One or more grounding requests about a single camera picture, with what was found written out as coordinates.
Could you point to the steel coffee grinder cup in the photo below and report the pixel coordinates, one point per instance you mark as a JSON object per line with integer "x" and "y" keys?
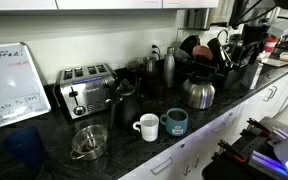
{"x": 149, "y": 65}

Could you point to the steel coffee carafe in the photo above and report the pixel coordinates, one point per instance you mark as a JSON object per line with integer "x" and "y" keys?
{"x": 198, "y": 91}

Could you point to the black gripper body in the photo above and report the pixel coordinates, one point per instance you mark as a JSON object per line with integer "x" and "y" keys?
{"x": 252, "y": 36}

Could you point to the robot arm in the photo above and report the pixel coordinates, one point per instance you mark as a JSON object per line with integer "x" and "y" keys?
{"x": 247, "y": 12}

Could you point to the black dish rack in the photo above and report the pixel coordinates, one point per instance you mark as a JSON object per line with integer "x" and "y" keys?
{"x": 223, "y": 79}

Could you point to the blue ceramic mug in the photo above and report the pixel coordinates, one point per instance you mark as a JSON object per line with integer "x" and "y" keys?
{"x": 175, "y": 121}

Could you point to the black gooseneck kettle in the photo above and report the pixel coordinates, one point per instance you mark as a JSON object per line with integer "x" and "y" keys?
{"x": 124, "y": 108}

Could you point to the white ceramic mug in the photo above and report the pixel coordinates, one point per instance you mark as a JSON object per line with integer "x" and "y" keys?
{"x": 148, "y": 126}

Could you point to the pink bowl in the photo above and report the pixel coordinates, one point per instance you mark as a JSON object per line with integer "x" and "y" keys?
{"x": 200, "y": 52}

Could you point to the red lidded cup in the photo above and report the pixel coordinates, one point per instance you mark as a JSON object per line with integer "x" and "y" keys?
{"x": 270, "y": 44}

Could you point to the black pan in rack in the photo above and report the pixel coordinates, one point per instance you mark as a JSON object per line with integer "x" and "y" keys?
{"x": 189, "y": 43}

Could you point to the silver water bottle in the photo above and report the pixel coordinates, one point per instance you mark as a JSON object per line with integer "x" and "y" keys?
{"x": 169, "y": 67}

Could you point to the white whiteboard with writing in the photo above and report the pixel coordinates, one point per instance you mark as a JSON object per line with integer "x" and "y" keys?
{"x": 22, "y": 95}

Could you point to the silver four-slot toaster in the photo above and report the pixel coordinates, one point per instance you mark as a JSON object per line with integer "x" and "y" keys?
{"x": 83, "y": 90}

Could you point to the dark blue plastic cup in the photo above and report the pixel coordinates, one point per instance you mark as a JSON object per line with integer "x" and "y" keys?
{"x": 27, "y": 146}

